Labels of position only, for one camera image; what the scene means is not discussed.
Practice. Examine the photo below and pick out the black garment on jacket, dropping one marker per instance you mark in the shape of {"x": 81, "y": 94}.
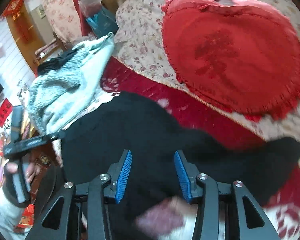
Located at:
{"x": 56, "y": 63}

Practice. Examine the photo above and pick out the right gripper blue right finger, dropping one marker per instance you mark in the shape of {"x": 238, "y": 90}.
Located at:
{"x": 225, "y": 211}

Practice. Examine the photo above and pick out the person's left hand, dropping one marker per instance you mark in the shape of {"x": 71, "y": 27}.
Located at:
{"x": 31, "y": 171}

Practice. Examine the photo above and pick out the wooden door with red decoration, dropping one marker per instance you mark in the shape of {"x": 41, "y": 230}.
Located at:
{"x": 23, "y": 31}

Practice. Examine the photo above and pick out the red heart-shaped pillow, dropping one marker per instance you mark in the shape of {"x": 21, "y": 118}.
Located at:
{"x": 238, "y": 55}

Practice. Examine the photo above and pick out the light blue fleece jacket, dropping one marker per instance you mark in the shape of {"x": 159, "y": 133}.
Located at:
{"x": 60, "y": 96}

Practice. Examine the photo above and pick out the floral beige quilt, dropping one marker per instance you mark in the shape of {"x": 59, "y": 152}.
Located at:
{"x": 141, "y": 50}

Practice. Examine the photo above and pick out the black pants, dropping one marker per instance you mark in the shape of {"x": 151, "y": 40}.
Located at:
{"x": 131, "y": 122}

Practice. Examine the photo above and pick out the red and cream plush blanket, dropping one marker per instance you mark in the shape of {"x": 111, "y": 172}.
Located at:
{"x": 172, "y": 218}

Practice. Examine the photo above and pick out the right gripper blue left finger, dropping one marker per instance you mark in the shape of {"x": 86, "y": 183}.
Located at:
{"x": 62, "y": 217}

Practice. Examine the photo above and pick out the teal gift bag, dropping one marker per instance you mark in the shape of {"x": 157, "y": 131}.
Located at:
{"x": 102, "y": 23}

